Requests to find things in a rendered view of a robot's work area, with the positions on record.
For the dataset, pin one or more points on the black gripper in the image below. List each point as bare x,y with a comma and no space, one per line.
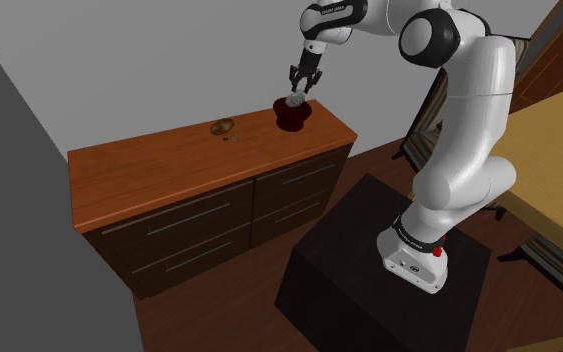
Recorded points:
308,62

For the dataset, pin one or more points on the grey fuzzy object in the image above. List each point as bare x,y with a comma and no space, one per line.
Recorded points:
294,100

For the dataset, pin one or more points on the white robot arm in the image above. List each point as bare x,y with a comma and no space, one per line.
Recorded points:
476,97

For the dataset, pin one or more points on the dark red bowl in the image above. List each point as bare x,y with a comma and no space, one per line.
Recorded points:
290,117

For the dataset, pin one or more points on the brown round dish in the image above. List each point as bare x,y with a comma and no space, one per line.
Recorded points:
222,126

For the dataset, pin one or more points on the brown wooden chest of drawers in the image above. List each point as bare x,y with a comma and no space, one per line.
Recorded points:
164,166

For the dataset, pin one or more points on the black robot stand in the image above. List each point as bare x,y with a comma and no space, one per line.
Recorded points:
359,273

